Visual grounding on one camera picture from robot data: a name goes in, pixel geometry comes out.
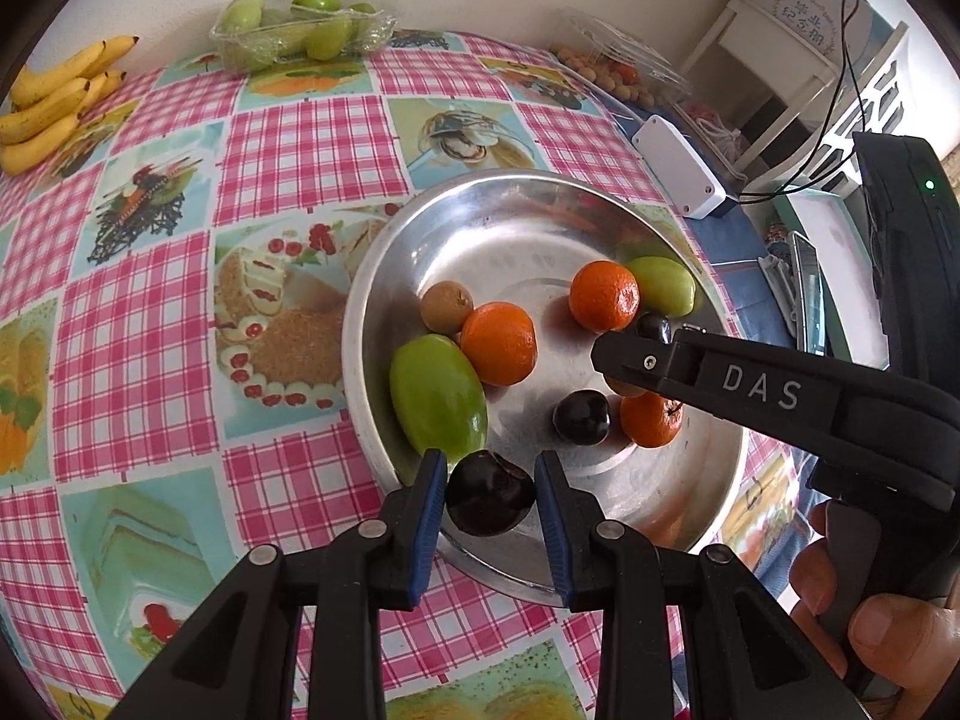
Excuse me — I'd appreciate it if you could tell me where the small green jujube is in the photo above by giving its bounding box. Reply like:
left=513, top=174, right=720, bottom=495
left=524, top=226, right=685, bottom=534
left=624, top=256, right=697, bottom=318

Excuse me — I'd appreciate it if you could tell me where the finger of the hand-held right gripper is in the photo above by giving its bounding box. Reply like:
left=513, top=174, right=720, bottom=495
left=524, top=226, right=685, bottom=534
left=591, top=325, right=957, bottom=512

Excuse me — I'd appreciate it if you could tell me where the clear box of longans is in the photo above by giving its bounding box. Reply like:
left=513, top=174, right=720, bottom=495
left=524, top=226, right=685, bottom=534
left=550, top=7, right=695, bottom=110

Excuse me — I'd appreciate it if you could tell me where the brown kiwi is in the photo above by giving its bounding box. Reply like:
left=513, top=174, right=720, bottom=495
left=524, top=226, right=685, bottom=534
left=420, top=281, right=475, bottom=335

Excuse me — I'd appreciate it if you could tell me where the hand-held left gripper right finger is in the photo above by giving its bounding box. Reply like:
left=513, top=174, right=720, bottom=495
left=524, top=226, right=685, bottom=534
left=534, top=450, right=871, bottom=720

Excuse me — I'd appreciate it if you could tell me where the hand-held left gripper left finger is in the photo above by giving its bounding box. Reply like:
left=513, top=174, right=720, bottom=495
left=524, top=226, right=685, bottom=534
left=109, top=448, right=449, bottom=720

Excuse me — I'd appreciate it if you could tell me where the round metal bowl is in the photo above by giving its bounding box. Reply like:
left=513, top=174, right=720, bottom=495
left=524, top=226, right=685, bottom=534
left=341, top=170, right=751, bottom=607

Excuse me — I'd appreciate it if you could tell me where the clear pack of green jujubes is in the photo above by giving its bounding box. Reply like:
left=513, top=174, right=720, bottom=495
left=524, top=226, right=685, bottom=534
left=208, top=0, right=398, bottom=74

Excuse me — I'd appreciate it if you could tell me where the white plastic box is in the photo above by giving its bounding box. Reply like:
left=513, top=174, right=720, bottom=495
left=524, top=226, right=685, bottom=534
left=631, top=115, right=728, bottom=220

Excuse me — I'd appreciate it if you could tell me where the white mesh bag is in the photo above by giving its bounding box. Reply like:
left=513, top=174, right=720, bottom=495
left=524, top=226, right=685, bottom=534
left=690, top=101, right=743, bottom=158

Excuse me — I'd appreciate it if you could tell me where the pale green box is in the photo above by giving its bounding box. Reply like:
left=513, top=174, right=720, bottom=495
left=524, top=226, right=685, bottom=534
left=776, top=191, right=890, bottom=372

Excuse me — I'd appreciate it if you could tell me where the dark smartphone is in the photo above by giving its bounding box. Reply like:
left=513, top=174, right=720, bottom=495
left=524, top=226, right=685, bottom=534
left=791, top=231, right=832, bottom=355

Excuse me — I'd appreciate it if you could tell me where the person's right hand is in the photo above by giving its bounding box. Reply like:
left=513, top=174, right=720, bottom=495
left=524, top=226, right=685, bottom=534
left=787, top=499, right=960, bottom=700

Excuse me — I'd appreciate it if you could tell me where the white shelf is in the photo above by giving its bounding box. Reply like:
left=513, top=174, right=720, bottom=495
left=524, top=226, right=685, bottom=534
left=679, top=0, right=845, bottom=173

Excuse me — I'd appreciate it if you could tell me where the pink checked tablecloth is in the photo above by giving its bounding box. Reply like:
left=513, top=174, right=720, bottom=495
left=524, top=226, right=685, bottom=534
left=0, top=30, right=803, bottom=720

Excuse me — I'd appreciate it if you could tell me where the large green jujube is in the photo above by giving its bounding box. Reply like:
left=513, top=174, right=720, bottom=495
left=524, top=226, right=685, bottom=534
left=388, top=334, right=490, bottom=458

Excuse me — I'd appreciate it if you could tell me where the orange mandarin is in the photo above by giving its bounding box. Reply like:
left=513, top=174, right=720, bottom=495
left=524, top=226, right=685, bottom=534
left=460, top=301, right=539, bottom=387
left=619, top=390, right=685, bottom=449
left=568, top=260, right=641, bottom=333

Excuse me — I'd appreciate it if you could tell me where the white printed card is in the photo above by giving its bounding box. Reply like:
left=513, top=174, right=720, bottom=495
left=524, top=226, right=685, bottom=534
left=750, top=0, right=863, bottom=42

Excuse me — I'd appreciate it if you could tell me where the white slatted chair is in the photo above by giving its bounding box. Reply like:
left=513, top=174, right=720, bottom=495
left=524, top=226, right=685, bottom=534
left=814, top=19, right=912, bottom=192

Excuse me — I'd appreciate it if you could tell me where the yellow banana bunch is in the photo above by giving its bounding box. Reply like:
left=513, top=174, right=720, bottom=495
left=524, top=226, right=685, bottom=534
left=0, top=35, right=141, bottom=175

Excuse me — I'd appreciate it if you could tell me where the black cable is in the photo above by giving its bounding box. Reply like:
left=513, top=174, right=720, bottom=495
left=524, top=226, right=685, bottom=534
left=739, top=0, right=875, bottom=203

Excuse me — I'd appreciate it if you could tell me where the white phone stand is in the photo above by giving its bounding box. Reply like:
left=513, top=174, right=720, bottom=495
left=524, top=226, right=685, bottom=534
left=757, top=253, right=802, bottom=332

